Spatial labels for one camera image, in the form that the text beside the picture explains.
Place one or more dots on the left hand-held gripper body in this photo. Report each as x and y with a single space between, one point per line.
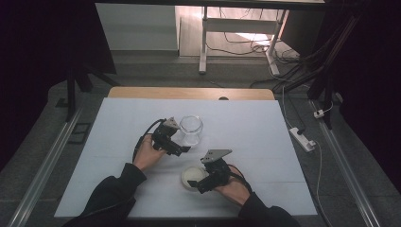
164 137

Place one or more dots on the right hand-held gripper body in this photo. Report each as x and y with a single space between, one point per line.
217 171

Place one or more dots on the cream round jar lid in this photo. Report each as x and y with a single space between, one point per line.
193 175

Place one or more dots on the clear glass jar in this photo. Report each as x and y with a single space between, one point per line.
191 127

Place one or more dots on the person's left hand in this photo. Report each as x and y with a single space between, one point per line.
148 156

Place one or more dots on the person's right hand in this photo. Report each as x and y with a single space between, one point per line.
235 190

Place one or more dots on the wooden table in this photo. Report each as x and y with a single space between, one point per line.
189 93

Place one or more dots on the white table cover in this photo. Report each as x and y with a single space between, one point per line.
252 132

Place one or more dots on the white power strip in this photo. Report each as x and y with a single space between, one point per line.
302 140

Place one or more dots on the black plug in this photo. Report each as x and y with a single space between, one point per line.
301 130

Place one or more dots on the small white adapter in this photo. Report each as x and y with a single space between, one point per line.
318 113

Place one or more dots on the black curtain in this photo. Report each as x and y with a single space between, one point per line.
38 63
375 78

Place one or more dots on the black rectangular floor bracket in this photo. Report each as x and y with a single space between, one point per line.
74 133

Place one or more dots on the aluminium floor rail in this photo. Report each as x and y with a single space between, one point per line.
343 164
47 164

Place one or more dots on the white desk frame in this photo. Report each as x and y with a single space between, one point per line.
239 26

